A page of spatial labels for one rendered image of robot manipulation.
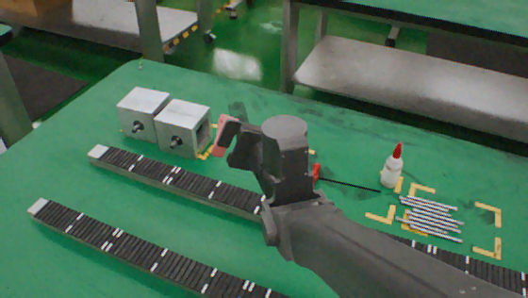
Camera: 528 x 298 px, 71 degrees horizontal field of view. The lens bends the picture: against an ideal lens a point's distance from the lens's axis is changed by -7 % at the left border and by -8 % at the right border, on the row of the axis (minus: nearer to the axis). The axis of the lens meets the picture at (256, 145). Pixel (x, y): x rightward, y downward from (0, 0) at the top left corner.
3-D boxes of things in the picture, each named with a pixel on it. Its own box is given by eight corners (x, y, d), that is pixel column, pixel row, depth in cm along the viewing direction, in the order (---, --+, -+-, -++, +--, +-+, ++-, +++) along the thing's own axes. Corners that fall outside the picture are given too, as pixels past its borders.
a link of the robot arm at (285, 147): (269, 254, 47) (337, 238, 48) (266, 178, 40) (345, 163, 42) (246, 190, 57) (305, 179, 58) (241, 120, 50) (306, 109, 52)
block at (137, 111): (118, 141, 99) (109, 110, 92) (142, 116, 107) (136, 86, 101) (152, 150, 96) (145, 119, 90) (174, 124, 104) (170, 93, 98)
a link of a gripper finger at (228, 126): (215, 96, 64) (230, 124, 56) (254, 106, 67) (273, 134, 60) (201, 131, 67) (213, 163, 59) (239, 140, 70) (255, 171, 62)
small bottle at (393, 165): (399, 187, 87) (412, 146, 79) (385, 190, 86) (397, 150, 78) (390, 175, 89) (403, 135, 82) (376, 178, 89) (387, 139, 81)
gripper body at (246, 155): (239, 124, 58) (255, 151, 52) (297, 138, 63) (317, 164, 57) (223, 159, 61) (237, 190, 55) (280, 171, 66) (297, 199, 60)
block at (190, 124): (154, 157, 94) (147, 124, 88) (178, 129, 102) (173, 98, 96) (190, 167, 92) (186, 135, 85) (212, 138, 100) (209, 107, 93)
